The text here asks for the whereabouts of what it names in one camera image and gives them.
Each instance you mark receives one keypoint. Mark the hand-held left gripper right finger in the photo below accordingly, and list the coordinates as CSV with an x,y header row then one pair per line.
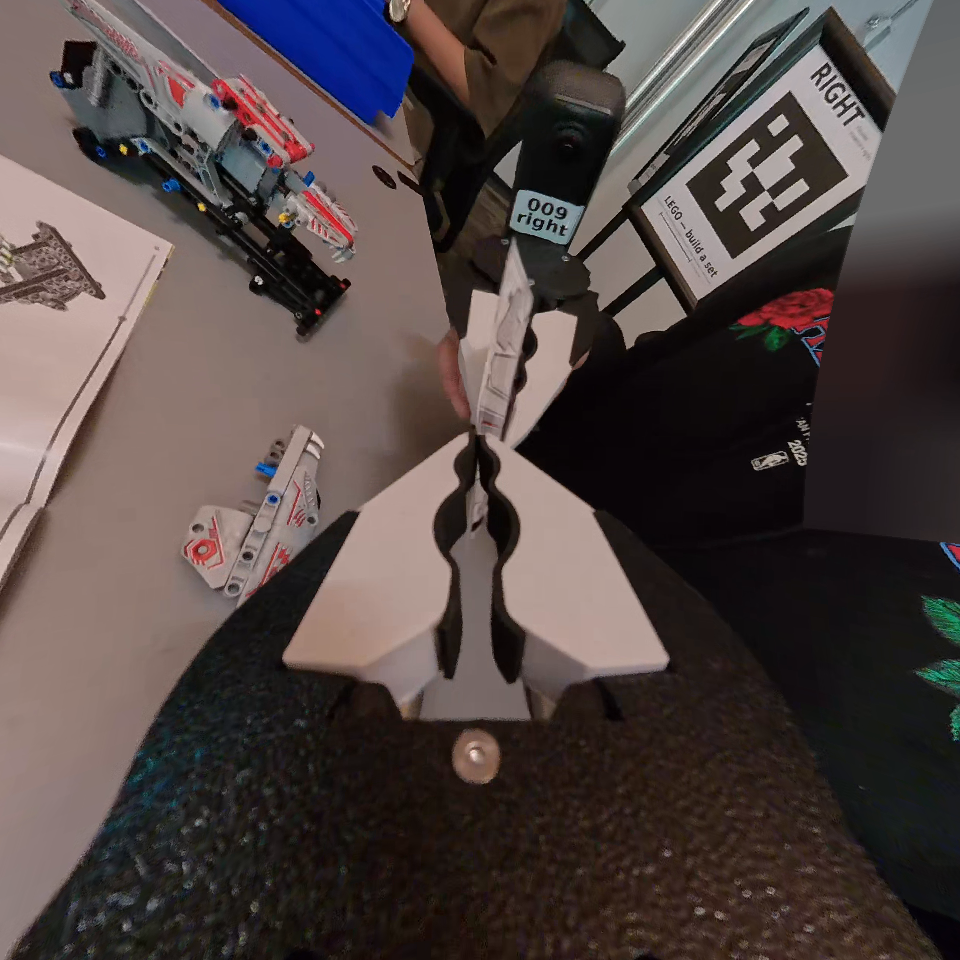
x,y
577,600

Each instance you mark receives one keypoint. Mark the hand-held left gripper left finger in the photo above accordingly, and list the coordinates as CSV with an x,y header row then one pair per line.
x,y
375,600

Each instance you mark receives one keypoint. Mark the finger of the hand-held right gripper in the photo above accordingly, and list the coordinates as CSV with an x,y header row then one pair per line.
x,y
476,352
551,360

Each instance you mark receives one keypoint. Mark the white sticker sheet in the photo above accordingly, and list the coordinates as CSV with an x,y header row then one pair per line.
x,y
502,352

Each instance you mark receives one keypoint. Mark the grey toy panel assembly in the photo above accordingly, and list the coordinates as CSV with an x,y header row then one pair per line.
x,y
225,540

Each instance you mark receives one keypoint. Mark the black desk grommet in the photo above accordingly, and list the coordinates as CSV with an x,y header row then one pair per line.
x,y
409,181
385,178

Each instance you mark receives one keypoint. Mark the person's right hand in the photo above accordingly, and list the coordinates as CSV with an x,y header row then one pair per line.
x,y
454,375

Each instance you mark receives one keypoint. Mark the black office chair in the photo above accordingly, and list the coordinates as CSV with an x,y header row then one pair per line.
x,y
450,135

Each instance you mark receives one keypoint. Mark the person in black sweatshirt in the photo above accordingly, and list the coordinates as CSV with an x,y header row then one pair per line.
x,y
675,450

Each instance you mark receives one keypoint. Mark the black-white marker sign stand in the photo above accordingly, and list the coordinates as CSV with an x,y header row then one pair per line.
x,y
772,172

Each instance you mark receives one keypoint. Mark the blue plastic bin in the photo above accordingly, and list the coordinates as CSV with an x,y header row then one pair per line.
x,y
330,45

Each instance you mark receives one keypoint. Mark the grey red toy truck model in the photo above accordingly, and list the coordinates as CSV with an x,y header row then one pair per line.
x,y
225,150

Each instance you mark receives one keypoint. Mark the open instruction booklet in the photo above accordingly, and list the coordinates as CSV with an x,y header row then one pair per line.
x,y
45,337

